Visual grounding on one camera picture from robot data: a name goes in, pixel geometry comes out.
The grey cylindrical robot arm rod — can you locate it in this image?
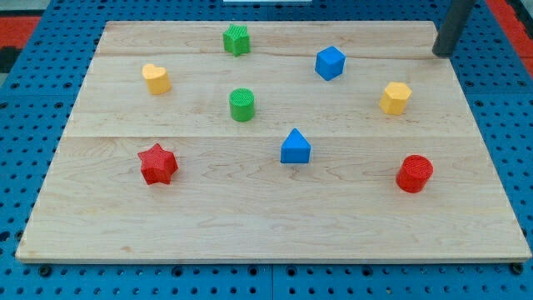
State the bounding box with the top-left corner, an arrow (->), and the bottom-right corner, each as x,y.
432,0 -> 476,58

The yellow hexagon block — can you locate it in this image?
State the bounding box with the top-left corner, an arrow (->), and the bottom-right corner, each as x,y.
379,82 -> 412,115

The blue triangle block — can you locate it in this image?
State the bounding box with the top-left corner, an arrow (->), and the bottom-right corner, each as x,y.
280,128 -> 311,163

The green cylinder block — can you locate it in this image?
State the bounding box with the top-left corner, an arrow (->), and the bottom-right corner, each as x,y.
229,87 -> 255,122

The light wooden board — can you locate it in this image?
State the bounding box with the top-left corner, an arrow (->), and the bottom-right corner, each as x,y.
16,21 -> 531,264

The blue cube block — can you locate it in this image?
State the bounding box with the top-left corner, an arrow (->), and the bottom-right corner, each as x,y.
315,46 -> 346,81

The red star block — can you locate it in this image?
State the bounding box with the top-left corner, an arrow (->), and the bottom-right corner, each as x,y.
137,143 -> 179,185

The green star block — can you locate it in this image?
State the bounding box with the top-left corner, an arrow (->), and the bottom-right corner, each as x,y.
222,24 -> 251,57

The yellow heart block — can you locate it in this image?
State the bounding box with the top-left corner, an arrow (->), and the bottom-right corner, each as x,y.
142,63 -> 172,95

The red cylinder block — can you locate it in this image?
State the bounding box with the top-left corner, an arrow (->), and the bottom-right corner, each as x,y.
396,154 -> 434,193

